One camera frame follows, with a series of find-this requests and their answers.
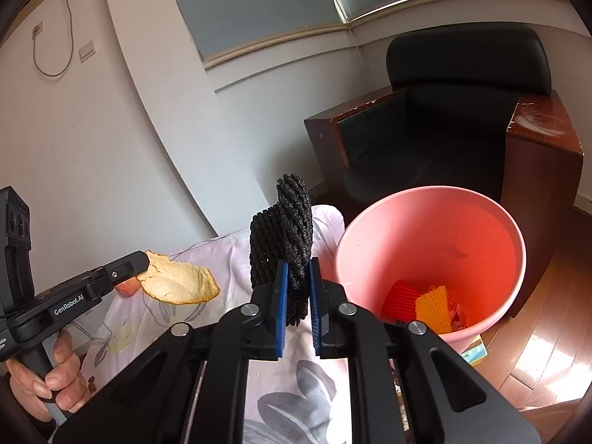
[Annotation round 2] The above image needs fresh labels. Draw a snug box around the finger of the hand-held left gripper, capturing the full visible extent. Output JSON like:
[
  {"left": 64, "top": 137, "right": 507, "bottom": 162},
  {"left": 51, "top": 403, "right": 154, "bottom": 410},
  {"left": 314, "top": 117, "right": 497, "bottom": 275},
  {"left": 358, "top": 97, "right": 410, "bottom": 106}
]
[{"left": 85, "top": 250, "right": 150, "bottom": 299}]

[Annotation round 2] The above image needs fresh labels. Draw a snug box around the floral pink blanket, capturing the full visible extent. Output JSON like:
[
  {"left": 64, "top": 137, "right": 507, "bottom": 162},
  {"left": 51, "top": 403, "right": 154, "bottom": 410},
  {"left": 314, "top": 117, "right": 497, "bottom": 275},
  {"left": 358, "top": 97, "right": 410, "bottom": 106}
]
[{"left": 48, "top": 203, "right": 352, "bottom": 444}]

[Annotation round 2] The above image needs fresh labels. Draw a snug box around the frosted window with white frame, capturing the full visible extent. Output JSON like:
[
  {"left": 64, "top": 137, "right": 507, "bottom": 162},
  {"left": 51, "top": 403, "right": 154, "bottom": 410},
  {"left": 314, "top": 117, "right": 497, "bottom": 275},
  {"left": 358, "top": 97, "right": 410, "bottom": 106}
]
[{"left": 162, "top": 0, "right": 569, "bottom": 68}]

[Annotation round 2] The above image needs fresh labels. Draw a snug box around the yellow foam net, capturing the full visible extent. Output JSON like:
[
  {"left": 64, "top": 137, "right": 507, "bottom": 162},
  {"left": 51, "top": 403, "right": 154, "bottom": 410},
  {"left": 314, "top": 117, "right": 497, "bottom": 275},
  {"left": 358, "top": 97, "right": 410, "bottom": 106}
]
[{"left": 415, "top": 285, "right": 452, "bottom": 336}]

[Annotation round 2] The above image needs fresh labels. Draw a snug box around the person's left hand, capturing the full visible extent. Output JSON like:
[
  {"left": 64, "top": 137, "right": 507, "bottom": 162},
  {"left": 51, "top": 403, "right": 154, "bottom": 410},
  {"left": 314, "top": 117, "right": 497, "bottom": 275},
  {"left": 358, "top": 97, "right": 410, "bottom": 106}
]
[{"left": 6, "top": 328, "right": 93, "bottom": 423}]

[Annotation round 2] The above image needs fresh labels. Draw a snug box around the pale orange fruit peel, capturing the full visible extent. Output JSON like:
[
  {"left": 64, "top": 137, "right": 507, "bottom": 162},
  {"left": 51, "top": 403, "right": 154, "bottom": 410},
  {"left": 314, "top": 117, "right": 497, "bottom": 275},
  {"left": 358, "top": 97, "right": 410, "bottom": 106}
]
[{"left": 136, "top": 250, "right": 221, "bottom": 306}]

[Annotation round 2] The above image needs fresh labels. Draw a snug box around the pink plastic bucket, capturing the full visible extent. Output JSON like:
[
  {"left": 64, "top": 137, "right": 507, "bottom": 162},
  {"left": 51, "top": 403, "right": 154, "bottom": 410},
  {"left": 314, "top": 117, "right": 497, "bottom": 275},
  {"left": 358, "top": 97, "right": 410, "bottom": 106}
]
[{"left": 334, "top": 186, "right": 528, "bottom": 353}]

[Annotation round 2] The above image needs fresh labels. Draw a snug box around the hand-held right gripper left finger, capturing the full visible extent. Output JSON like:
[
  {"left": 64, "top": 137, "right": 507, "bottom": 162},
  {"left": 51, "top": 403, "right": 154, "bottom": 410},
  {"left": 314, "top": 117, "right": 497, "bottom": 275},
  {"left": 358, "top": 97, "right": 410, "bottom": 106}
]
[{"left": 51, "top": 259, "right": 290, "bottom": 444}]

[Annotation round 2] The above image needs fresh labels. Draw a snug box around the black armchair with wooden arms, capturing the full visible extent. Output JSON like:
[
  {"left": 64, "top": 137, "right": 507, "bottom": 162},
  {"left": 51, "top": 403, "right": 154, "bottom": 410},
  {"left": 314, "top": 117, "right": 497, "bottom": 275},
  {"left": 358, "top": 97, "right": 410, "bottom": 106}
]
[{"left": 304, "top": 25, "right": 584, "bottom": 320}]

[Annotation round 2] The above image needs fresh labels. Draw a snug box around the red foam net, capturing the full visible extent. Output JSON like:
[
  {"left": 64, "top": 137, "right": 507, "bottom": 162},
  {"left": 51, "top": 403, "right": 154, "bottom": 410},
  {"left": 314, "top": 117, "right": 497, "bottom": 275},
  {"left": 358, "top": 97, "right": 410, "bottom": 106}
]
[{"left": 381, "top": 280, "right": 424, "bottom": 323}]

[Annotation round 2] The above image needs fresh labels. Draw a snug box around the black foam net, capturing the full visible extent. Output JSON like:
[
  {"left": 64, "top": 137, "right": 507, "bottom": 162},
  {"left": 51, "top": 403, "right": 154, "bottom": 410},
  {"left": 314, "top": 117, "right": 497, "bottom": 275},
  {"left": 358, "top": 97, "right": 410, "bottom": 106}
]
[{"left": 249, "top": 173, "right": 314, "bottom": 328}]

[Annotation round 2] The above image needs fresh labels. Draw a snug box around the red apple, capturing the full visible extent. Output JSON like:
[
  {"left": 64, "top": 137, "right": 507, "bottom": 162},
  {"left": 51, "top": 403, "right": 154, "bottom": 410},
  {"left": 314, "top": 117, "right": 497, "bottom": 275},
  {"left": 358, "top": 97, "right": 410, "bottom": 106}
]
[{"left": 115, "top": 276, "right": 142, "bottom": 297}]

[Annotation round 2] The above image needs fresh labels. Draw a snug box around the grey wall cable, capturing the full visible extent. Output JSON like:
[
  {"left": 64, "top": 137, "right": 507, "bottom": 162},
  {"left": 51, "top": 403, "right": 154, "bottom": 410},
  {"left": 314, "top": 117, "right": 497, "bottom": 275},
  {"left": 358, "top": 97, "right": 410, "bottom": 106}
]
[{"left": 32, "top": 0, "right": 77, "bottom": 77}]

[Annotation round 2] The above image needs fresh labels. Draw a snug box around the teal yellow cardboard box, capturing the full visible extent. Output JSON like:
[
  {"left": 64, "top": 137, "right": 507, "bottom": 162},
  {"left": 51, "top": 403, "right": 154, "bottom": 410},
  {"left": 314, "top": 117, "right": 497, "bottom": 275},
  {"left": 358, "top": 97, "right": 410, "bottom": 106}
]
[{"left": 460, "top": 333, "right": 489, "bottom": 367}]

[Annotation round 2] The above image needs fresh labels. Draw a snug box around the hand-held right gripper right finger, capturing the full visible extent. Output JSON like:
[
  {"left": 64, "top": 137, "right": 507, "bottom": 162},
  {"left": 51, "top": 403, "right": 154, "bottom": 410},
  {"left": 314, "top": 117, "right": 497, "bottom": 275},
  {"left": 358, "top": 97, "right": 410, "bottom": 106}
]
[{"left": 309, "top": 256, "right": 542, "bottom": 444}]

